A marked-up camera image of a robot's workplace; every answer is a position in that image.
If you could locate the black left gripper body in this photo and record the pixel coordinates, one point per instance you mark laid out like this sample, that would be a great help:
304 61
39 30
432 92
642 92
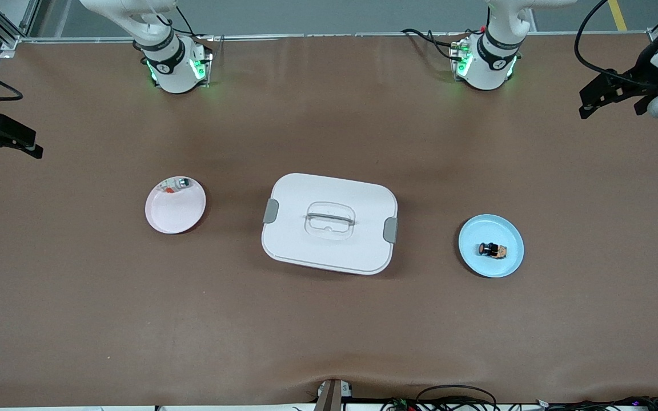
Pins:
635 79

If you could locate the black switch with orange button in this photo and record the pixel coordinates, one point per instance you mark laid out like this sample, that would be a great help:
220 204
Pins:
492 249

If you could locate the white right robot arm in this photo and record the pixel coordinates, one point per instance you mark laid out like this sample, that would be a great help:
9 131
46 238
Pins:
172 68

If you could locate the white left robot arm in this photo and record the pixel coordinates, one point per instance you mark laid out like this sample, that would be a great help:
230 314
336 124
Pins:
489 57

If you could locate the white lidded storage box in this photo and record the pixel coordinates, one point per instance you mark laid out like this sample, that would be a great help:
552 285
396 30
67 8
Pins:
329 251

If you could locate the pink round plate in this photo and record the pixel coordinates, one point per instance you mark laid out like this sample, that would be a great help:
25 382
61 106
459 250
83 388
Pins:
175 211

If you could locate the light blue round plate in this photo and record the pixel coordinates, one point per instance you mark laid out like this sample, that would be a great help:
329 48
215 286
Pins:
500 265

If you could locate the white switch with red part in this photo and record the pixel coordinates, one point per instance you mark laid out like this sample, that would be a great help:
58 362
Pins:
177 184

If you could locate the metal table edge bracket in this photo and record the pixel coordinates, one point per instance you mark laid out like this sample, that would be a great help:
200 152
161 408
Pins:
332 397

